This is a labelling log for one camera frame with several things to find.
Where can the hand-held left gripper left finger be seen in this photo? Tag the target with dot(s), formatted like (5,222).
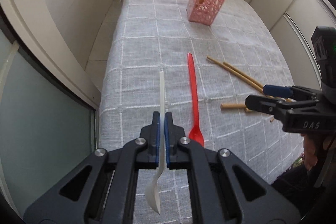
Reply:
(156,140)

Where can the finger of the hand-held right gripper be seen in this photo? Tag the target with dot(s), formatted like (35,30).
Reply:
(278,91)
(262,104)

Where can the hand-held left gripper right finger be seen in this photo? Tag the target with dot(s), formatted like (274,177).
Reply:
(168,140)

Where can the wooden chopstick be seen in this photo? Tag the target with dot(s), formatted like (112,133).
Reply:
(233,106)
(233,72)
(244,76)

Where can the white plastic spoon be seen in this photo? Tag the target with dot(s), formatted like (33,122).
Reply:
(162,92)

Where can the red plastic spoon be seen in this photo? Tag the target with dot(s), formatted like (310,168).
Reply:
(193,98)

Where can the pink perforated utensil holder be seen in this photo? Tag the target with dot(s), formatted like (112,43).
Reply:
(202,12)

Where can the person's right hand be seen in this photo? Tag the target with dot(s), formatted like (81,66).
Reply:
(312,151)

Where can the person's dark clothing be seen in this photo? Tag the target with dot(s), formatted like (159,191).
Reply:
(296,190)

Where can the grey checked tablecloth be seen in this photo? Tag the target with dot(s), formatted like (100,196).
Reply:
(147,37)

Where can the glass sliding door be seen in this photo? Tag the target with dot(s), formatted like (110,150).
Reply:
(39,113)

